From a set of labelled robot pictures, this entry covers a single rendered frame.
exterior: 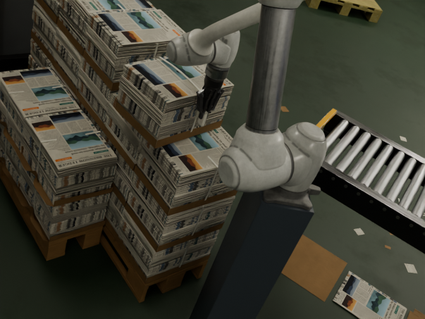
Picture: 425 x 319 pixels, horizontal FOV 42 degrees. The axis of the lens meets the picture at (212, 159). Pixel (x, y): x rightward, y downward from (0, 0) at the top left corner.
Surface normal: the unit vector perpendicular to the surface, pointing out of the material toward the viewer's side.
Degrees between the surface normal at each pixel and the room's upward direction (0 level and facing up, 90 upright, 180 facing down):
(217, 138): 0
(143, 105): 90
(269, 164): 68
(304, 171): 88
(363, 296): 0
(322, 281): 0
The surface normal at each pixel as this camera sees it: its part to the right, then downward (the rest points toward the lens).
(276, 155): 0.60, 0.32
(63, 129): 0.27, -0.74
